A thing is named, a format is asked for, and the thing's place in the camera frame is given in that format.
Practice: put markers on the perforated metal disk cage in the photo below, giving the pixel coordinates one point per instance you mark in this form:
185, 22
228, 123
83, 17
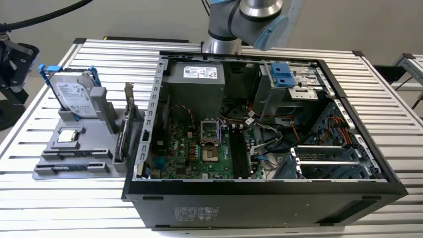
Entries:
326, 148

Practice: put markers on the dark blue RAM stick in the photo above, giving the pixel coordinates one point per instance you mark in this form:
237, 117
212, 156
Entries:
71, 168

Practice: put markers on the grey power supply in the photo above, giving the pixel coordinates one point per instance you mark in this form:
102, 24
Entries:
196, 96

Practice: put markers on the hard disk in blue carrier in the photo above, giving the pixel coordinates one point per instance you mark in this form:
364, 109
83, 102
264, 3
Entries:
71, 94

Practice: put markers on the black round object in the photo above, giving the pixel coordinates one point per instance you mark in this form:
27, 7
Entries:
9, 119

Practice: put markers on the CPU socket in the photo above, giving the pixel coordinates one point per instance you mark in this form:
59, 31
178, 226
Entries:
212, 154

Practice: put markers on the metal drive cage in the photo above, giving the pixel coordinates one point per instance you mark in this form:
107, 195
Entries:
274, 99

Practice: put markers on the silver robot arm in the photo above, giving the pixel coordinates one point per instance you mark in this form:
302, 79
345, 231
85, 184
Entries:
229, 22

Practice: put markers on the grey parts rack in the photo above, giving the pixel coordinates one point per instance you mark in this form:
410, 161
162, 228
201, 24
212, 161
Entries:
93, 138

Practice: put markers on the graphics card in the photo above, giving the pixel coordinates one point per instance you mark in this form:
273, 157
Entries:
125, 143

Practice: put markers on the black PC case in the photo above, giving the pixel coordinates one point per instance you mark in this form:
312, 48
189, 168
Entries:
252, 210

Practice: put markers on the blue disk bay latch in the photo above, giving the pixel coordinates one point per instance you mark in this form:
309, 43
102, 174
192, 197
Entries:
282, 74

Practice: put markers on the green motherboard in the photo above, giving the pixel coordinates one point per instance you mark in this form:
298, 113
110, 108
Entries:
216, 168

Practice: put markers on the yellow inductor coil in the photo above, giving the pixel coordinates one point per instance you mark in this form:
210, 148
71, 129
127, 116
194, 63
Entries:
194, 150
194, 156
194, 144

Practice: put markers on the silver CPU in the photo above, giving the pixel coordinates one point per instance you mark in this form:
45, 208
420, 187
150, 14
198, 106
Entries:
67, 136

